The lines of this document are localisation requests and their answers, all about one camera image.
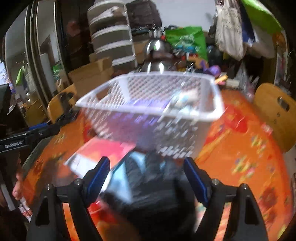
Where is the grey white drawer tower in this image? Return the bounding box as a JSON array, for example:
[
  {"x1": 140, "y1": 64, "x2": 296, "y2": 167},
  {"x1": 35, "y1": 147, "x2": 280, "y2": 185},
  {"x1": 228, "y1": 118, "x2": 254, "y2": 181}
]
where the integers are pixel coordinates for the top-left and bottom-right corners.
[{"x1": 87, "y1": 1, "x2": 137, "y2": 72}]

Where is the steel kettle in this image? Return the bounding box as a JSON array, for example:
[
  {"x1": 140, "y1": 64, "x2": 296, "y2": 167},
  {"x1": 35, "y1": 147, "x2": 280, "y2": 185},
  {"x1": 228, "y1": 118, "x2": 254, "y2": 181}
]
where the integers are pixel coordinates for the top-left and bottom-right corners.
[
  {"x1": 140, "y1": 60, "x2": 177, "y2": 73},
  {"x1": 144, "y1": 38, "x2": 173, "y2": 59}
]

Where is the white plastic perforated basket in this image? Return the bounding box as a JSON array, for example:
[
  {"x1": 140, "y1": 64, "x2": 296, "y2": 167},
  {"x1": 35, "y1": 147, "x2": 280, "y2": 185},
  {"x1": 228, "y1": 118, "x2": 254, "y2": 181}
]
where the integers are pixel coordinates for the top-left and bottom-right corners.
[{"x1": 76, "y1": 72, "x2": 225, "y2": 159}]

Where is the beige canvas tote bag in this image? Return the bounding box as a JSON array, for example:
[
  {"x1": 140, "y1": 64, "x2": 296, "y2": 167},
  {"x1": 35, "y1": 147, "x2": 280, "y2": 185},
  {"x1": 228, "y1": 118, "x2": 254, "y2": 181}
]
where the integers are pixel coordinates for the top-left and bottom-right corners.
[{"x1": 215, "y1": 1, "x2": 245, "y2": 61}]

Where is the dark grey knit glove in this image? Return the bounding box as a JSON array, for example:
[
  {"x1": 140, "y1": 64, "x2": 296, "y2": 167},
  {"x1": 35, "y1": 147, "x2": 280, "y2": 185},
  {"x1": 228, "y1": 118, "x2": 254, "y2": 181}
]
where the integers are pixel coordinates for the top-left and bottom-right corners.
[{"x1": 100, "y1": 151, "x2": 196, "y2": 240}]

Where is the red floral tablecloth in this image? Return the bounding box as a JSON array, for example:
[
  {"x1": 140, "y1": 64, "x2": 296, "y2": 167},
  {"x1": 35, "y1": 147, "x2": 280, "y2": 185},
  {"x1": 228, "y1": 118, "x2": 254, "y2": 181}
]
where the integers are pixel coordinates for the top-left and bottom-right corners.
[{"x1": 23, "y1": 90, "x2": 293, "y2": 240}]

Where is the black covered appliance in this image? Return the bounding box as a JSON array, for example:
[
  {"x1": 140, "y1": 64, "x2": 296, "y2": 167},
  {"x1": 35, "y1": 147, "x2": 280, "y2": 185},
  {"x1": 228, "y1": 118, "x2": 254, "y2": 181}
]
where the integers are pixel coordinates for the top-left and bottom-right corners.
[{"x1": 126, "y1": 0, "x2": 162, "y2": 29}]

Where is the right wooden chair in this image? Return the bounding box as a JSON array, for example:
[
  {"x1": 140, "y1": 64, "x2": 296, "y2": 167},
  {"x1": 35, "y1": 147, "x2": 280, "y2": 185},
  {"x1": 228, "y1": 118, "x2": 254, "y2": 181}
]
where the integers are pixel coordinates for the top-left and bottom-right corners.
[{"x1": 253, "y1": 83, "x2": 295, "y2": 153}]

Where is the lime green hanging bag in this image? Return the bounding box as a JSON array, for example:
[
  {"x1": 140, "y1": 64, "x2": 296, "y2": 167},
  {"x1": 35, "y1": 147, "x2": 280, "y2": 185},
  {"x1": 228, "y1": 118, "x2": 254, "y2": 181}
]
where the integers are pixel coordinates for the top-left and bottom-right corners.
[{"x1": 241, "y1": 0, "x2": 282, "y2": 35}]

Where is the brown cardboard box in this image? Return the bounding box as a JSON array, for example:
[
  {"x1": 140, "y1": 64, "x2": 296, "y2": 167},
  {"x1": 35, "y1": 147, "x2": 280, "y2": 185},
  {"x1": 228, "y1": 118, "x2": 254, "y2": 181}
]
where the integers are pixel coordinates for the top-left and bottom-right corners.
[{"x1": 68, "y1": 57, "x2": 114, "y2": 97}]

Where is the left hand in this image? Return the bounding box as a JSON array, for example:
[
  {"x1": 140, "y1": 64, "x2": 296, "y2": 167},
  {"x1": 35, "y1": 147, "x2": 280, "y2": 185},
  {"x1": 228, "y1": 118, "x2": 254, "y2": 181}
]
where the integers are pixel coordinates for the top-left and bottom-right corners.
[{"x1": 12, "y1": 171, "x2": 23, "y2": 200}]

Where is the green shopping bag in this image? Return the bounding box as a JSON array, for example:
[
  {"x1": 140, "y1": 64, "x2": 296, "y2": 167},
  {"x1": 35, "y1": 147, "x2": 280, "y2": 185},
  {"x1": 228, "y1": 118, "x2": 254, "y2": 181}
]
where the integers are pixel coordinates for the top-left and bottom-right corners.
[{"x1": 165, "y1": 26, "x2": 208, "y2": 60}]

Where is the left wooden chair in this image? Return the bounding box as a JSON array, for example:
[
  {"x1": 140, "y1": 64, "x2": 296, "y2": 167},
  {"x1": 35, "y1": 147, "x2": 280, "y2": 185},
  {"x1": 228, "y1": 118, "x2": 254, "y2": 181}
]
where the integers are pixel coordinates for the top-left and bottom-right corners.
[{"x1": 47, "y1": 84, "x2": 78, "y2": 123}]

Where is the wooden chair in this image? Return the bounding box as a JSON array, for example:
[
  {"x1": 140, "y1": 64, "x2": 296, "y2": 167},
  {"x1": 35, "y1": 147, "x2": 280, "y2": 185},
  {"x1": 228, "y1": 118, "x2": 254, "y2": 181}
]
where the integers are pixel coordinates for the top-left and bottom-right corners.
[
  {"x1": 47, "y1": 84, "x2": 78, "y2": 123},
  {"x1": 253, "y1": 83, "x2": 295, "y2": 153}
]

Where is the purple plastic scoop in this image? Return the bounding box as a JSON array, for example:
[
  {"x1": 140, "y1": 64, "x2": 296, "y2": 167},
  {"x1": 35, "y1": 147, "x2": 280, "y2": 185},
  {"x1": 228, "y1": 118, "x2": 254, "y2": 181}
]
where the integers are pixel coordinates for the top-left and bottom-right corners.
[{"x1": 201, "y1": 60, "x2": 221, "y2": 78}]

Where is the purple tissue pack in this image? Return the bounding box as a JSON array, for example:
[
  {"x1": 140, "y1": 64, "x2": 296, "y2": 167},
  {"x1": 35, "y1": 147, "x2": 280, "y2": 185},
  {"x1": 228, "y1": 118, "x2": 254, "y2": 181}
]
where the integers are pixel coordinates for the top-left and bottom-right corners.
[{"x1": 108, "y1": 99, "x2": 169, "y2": 135}]

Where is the steel kettle front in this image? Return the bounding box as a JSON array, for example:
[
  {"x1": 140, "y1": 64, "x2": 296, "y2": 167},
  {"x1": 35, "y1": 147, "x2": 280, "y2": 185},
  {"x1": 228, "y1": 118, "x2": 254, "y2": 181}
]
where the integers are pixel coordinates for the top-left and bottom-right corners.
[{"x1": 140, "y1": 60, "x2": 177, "y2": 73}]

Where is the steel kettle rear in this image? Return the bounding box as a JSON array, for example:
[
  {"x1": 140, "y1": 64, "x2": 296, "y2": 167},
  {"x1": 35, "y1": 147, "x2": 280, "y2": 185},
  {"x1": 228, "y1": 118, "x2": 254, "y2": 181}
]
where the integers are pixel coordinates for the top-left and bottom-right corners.
[{"x1": 144, "y1": 38, "x2": 173, "y2": 59}]

